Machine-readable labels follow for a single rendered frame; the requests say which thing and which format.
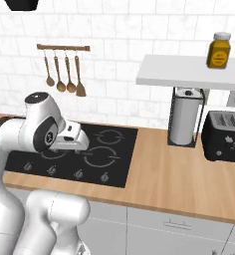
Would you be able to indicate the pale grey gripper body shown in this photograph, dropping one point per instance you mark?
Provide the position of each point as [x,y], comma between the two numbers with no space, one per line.
[71,143]

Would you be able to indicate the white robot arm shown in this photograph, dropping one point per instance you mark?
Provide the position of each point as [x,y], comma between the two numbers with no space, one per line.
[10,212]

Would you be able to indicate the grey drawer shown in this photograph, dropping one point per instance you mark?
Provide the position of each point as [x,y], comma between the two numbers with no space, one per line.
[162,244]
[149,219]

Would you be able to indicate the grey lower drawer front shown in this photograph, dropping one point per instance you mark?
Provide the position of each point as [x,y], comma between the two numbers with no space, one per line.
[162,244]

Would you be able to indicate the grey hob knob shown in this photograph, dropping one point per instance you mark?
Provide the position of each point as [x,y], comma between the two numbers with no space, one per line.
[51,170]
[104,178]
[27,166]
[78,174]

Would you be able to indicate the black hob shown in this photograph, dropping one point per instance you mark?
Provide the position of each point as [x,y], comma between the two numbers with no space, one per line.
[122,156]

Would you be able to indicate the wooden spatula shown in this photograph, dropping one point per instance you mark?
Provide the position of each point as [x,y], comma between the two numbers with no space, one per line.
[80,89]

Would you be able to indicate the small wooden spoon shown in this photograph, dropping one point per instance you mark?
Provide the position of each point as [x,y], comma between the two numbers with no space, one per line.
[49,79]

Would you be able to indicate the black paper towel holder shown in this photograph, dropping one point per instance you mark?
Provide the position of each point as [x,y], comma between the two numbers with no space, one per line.
[172,109]

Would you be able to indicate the white paper towel roll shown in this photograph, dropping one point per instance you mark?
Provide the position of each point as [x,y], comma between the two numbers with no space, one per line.
[184,119]

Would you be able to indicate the black extractor hood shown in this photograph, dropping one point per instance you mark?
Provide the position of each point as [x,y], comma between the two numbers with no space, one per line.
[21,4]

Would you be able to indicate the black toaster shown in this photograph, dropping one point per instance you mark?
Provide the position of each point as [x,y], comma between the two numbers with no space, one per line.
[222,142]

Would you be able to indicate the yellow jar with white lid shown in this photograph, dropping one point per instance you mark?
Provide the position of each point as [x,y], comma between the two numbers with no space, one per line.
[218,54]

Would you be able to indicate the wooden hanging rail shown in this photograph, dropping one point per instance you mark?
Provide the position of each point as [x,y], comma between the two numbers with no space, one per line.
[63,48]

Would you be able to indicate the white wall shelf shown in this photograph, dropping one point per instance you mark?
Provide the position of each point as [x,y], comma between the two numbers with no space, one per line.
[189,71]

